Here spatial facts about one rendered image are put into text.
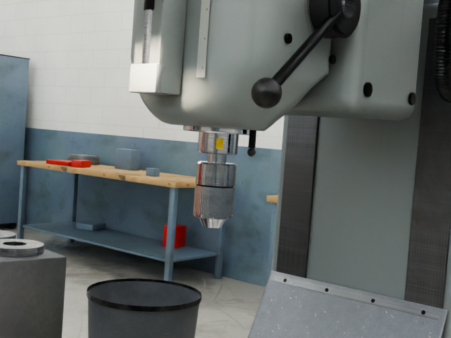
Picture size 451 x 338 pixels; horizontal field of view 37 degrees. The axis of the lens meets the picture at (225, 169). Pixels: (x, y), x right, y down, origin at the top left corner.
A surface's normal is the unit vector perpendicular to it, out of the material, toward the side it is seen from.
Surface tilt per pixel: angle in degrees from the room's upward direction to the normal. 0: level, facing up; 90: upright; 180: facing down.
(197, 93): 104
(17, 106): 90
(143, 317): 94
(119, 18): 90
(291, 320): 64
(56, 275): 90
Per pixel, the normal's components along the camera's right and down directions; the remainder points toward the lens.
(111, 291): 0.70, 0.03
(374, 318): -0.52, -0.45
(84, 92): -0.63, 0.00
